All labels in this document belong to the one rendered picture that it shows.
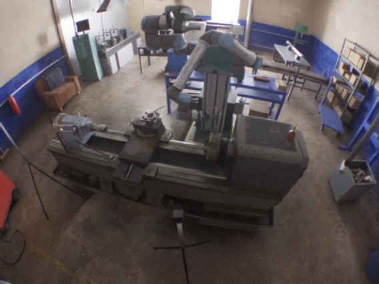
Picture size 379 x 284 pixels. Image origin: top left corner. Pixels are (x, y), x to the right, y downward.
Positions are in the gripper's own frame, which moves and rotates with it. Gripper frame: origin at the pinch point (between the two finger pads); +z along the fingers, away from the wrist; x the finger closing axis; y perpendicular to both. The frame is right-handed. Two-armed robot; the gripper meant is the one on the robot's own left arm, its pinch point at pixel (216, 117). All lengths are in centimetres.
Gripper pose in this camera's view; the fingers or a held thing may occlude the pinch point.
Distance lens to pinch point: 155.4
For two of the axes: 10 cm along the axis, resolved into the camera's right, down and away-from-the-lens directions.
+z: 9.8, 0.3, 2.0
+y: 1.2, -8.8, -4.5
